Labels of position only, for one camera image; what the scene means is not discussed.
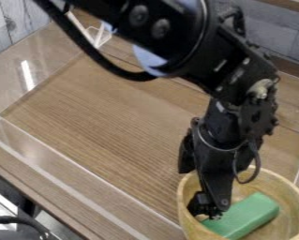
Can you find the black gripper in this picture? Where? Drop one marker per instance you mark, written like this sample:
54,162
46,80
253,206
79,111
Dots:
219,165

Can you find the green rectangular block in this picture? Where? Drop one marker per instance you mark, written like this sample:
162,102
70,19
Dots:
246,216

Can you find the black metal bracket with screw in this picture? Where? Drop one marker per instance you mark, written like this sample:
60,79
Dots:
43,220

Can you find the clear acrylic corner bracket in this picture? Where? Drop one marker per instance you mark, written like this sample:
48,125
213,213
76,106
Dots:
98,36

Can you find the wooden oval bowl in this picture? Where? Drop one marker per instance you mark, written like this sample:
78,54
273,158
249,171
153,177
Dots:
283,228

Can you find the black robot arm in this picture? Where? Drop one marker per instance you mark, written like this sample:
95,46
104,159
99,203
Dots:
185,39

